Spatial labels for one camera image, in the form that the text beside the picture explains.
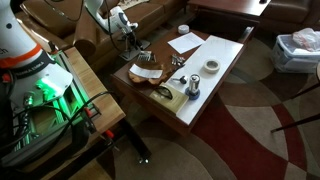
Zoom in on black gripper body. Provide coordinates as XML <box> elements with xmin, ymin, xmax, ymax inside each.
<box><xmin>117</xmin><ymin>27</ymin><xmax>139</xmax><ymax>45</ymax></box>

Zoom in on brown wooden bowl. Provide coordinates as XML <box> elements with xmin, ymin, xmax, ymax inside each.
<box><xmin>127</xmin><ymin>60</ymin><xmax>175</xmax><ymax>86</ymax></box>

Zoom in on white paper slip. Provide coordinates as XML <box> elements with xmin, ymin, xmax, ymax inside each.
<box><xmin>128</xmin><ymin>63</ymin><xmax>165</xmax><ymax>80</ymax></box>

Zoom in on white patterned cloth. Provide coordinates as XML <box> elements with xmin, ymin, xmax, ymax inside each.
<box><xmin>118</xmin><ymin>0</ymin><xmax>150</xmax><ymax>11</ymax></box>

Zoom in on dark wood coffee table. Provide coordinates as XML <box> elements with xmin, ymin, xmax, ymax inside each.
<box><xmin>110</xmin><ymin>27</ymin><xmax>250</xmax><ymax>136</ymax></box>

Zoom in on bunch of metal keys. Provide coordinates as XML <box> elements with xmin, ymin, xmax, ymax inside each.
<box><xmin>170</xmin><ymin>53</ymin><xmax>187</xmax><ymax>67</ymax></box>

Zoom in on white printed paper sheet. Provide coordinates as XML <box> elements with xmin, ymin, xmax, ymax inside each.
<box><xmin>167</xmin><ymin>31</ymin><xmax>206</xmax><ymax>55</ymax></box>

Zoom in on round white puck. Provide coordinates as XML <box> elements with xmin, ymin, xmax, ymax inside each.
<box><xmin>177</xmin><ymin>23</ymin><xmax>191</xmax><ymax>35</ymax></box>

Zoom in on black framed glasses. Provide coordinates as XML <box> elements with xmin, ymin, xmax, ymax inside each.
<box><xmin>153</xmin><ymin>85</ymin><xmax>175</xmax><ymax>101</ymax></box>

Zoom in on small metal measuring cup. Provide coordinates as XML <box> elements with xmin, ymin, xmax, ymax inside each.
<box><xmin>171</xmin><ymin>75</ymin><xmax>189</xmax><ymax>85</ymax></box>

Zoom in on light wood robot bench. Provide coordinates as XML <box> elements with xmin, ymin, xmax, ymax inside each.
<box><xmin>18</xmin><ymin>46</ymin><xmax>127</xmax><ymax>180</ymax></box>

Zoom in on beige book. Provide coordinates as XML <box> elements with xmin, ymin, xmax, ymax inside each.
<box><xmin>148</xmin><ymin>81</ymin><xmax>191</xmax><ymax>115</ymax></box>

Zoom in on brown leather sofa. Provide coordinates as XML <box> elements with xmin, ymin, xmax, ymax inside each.
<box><xmin>14</xmin><ymin>0</ymin><xmax>188</xmax><ymax>72</ymax></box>

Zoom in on silver metal cylinder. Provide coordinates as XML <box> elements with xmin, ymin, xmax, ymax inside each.
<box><xmin>187</xmin><ymin>73</ymin><xmax>202</xmax><ymax>96</ymax></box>

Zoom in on masking tape roll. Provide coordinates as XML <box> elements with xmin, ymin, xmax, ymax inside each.
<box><xmin>202</xmin><ymin>58</ymin><xmax>222</xmax><ymax>75</ymax></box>

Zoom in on white rectangular board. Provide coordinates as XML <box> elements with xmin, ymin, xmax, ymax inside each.
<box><xmin>165</xmin><ymin>34</ymin><xmax>245</xmax><ymax>126</ymax></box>

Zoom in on black bench leg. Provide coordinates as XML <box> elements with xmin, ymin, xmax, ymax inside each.
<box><xmin>119</xmin><ymin>119</ymin><xmax>153</xmax><ymax>165</ymax></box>

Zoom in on raised wooden tabletop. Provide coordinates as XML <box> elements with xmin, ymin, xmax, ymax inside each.
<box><xmin>187</xmin><ymin>0</ymin><xmax>272</xmax><ymax>22</ymax></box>

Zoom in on patterned area rug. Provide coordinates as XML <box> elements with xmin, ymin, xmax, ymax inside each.
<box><xmin>68</xmin><ymin>19</ymin><xmax>320</xmax><ymax>180</ymax></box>

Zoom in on clear plastic storage bin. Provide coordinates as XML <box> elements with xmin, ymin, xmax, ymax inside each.
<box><xmin>271</xmin><ymin>32</ymin><xmax>320</xmax><ymax>75</ymax></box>

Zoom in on dark brown armchair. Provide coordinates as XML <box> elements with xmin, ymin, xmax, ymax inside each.
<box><xmin>259</xmin><ymin>0</ymin><xmax>320</xmax><ymax>35</ymax></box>

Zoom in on crumpled plastic bag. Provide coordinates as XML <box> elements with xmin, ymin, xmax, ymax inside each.
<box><xmin>292</xmin><ymin>27</ymin><xmax>320</xmax><ymax>53</ymax></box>

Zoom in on aluminium frame rail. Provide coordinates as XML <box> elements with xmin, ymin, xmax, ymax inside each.
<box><xmin>0</xmin><ymin>49</ymin><xmax>102</xmax><ymax>168</ymax></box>

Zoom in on red handled clamp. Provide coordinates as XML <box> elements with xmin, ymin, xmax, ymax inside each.
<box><xmin>82</xmin><ymin>106</ymin><xmax>99</xmax><ymax>135</ymax></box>
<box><xmin>102</xmin><ymin>128</ymin><xmax>119</xmax><ymax>150</ymax></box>

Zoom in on black base cable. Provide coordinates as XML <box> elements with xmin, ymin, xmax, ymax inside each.
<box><xmin>9</xmin><ymin>90</ymin><xmax>116</xmax><ymax>152</ymax></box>

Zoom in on lift top hinge bracket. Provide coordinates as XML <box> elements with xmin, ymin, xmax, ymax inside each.
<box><xmin>237</xmin><ymin>25</ymin><xmax>256</xmax><ymax>45</ymax></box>

